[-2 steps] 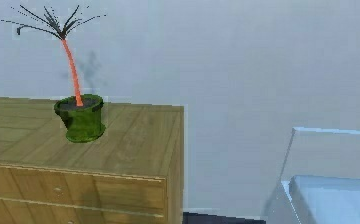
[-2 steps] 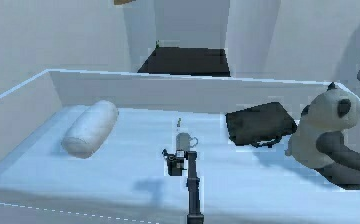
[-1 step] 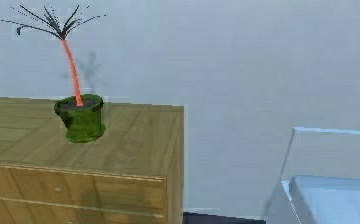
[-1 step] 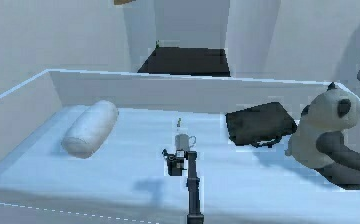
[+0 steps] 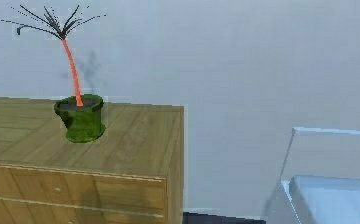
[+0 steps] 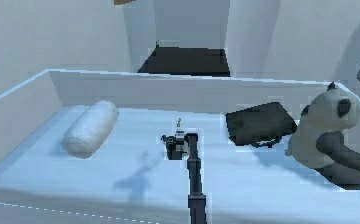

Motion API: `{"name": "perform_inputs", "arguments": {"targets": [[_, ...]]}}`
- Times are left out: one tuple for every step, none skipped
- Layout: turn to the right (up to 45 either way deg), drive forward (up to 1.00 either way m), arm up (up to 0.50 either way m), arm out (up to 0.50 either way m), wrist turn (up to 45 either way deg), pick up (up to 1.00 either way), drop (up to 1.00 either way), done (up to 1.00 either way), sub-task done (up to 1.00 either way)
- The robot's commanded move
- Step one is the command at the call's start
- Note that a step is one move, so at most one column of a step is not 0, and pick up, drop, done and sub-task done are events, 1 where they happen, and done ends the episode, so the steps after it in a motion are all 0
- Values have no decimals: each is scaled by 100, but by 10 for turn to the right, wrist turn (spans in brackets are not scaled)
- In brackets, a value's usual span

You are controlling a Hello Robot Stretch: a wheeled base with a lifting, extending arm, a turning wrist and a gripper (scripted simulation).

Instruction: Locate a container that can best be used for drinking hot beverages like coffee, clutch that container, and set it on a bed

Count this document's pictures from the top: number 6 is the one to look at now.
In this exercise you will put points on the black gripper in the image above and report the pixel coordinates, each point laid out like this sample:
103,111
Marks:
170,146

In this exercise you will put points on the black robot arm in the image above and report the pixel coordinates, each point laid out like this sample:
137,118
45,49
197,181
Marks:
194,173

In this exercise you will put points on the white bed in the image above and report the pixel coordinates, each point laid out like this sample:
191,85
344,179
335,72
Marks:
154,173

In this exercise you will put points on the white cylindrical pillow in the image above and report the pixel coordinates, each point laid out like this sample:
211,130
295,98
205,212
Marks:
89,130

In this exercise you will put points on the black bag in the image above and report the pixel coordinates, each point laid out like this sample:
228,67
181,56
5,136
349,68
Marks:
258,123

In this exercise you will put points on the brown wooden object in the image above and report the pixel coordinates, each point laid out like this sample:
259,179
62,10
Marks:
123,1

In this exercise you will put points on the black and white panda toy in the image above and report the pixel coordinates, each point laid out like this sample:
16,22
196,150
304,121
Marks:
328,140

